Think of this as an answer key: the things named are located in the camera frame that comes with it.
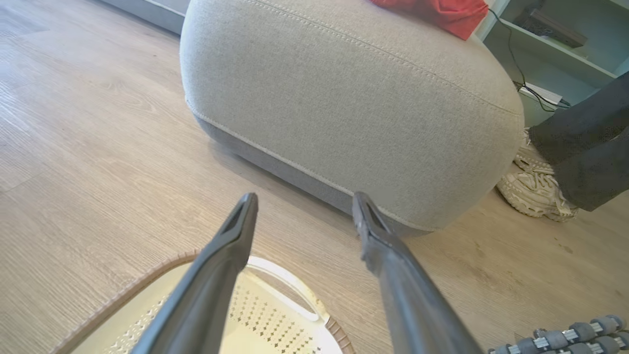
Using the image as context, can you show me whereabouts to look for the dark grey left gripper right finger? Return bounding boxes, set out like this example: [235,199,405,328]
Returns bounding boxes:
[351,191,485,354]

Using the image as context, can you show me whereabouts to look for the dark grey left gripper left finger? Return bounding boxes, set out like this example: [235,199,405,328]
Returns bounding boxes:
[132,192,259,354]

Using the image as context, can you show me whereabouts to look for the red clothing item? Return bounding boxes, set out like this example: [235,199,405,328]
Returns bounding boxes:
[369,0,489,41]

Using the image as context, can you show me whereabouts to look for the cream perforated laundry basket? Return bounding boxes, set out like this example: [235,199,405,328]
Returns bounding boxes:
[49,248,355,354]

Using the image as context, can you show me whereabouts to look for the beige fabric ottoman seat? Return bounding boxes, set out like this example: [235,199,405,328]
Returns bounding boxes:
[179,0,525,237]

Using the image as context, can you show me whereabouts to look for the cream chunky sneaker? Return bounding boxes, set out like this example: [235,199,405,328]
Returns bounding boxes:
[496,170,579,223]
[514,129,556,175]

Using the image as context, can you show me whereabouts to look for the grey roller robot wheel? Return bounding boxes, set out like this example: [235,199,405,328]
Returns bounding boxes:
[487,315,629,354]

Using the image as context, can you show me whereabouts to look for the dark grey trouser leg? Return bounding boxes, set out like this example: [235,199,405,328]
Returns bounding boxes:
[553,128,629,212]
[528,71,629,165]

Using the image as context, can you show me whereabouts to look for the white power strip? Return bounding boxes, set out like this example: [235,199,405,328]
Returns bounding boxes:
[518,83,565,106]

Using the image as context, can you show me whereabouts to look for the grey furniture base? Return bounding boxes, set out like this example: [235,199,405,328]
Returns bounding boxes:
[101,0,191,36]

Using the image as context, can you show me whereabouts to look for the pale green shelf unit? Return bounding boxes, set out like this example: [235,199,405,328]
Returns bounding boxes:
[474,0,629,128]

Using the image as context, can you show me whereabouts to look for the dark flat device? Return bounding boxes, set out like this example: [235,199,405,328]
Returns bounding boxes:
[514,6,588,49]

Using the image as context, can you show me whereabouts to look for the thin black cable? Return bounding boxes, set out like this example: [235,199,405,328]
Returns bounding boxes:
[488,8,572,113]

